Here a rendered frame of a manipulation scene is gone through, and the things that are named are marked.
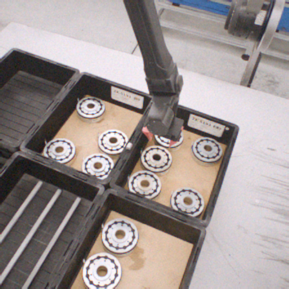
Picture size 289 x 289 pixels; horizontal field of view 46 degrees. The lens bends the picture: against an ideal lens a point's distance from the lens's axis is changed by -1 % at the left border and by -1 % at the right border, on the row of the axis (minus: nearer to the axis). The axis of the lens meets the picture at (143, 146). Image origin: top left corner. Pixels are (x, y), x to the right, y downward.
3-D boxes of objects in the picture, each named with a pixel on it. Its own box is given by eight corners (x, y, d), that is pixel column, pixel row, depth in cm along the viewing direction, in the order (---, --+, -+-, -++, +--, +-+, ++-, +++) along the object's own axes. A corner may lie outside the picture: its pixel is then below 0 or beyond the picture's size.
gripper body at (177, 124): (176, 140, 96) (180, 122, 91) (142, 128, 98) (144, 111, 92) (183, 124, 100) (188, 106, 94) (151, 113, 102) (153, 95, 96)
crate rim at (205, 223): (157, 101, 121) (158, 96, 119) (239, 129, 116) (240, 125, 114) (107, 190, 98) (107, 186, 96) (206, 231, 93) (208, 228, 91)
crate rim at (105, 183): (82, 75, 126) (82, 69, 124) (157, 101, 121) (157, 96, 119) (19, 153, 103) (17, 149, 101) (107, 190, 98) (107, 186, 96)
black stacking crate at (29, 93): (19, 71, 139) (13, 48, 130) (83, 93, 134) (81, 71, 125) (-49, 139, 116) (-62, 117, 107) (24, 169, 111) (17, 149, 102)
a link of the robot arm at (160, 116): (182, 71, 84) (149, 69, 87) (169, 102, 77) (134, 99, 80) (187, 107, 93) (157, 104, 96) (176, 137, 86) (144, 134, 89)
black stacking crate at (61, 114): (84, 94, 134) (82, 71, 125) (153, 119, 129) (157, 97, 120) (25, 170, 111) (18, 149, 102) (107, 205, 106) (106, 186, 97)
